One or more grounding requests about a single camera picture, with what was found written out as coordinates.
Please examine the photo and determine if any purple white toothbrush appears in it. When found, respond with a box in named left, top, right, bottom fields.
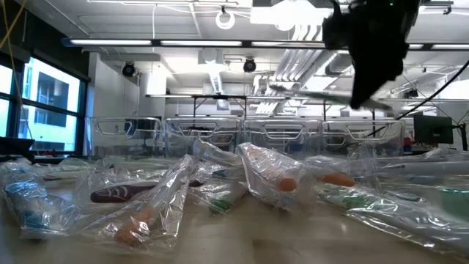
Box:
left=89, top=179, right=204, bottom=205

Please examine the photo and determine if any black monitor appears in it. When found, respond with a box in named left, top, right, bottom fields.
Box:
left=413, top=115, right=454, bottom=144

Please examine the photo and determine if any yellow cable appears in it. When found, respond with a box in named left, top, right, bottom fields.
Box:
left=0, top=0, right=29, bottom=51

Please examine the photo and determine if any white cable coil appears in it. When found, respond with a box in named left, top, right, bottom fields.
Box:
left=215, top=10, right=237, bottom=31

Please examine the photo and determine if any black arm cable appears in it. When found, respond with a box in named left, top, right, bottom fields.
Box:
left=366, top=58, right=469, bottom=139

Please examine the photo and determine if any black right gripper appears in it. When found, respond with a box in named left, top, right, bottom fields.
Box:
left=322, top=7, right=419, bottom=110

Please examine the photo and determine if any clear plastic bin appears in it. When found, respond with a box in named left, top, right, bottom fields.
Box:
left=163, top=117, right=245, bottom=158
left=85, top=117, right=164, bottom=158
left=322, top=119, right=406, bottom=157
left=243, top=119, right=325, bottom=157

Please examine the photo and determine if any dark flat object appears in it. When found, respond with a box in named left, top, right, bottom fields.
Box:
left=0, top=136, right=36, bottom=158

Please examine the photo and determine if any long ceiling light bar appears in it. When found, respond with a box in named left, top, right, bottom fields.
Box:
left=62, top=36, right=469, bottom=51

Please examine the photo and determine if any white ceiling duct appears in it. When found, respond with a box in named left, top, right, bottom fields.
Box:
left=197, top=47, right=225, bottom=95

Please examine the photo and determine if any large window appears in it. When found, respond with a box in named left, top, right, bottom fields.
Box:
left=0, top=54, right=89, bottom=155

